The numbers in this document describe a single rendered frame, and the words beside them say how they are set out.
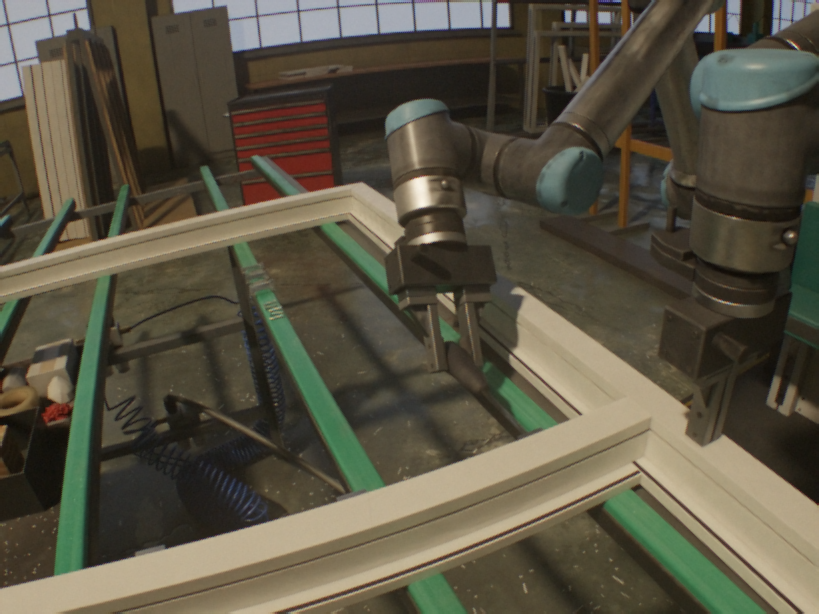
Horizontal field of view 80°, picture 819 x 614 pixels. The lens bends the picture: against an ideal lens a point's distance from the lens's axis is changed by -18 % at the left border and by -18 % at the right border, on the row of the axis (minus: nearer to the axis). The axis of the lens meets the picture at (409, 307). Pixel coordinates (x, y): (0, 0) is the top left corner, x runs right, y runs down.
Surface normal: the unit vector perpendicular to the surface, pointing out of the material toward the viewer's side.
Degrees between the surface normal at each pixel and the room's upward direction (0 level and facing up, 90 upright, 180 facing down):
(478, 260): 54
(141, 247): 90
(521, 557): 0
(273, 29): 90
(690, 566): 0
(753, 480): 0
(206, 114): 90
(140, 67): 90
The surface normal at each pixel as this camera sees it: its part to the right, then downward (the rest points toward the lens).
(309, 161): 0.04, 0.45
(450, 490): -0.07, -0.89
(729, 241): -0.68, 0.38
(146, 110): 0.40, 0.39
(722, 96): -0.93, 0.19
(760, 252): -0.22, 0.46
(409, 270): 0.37, -0.24
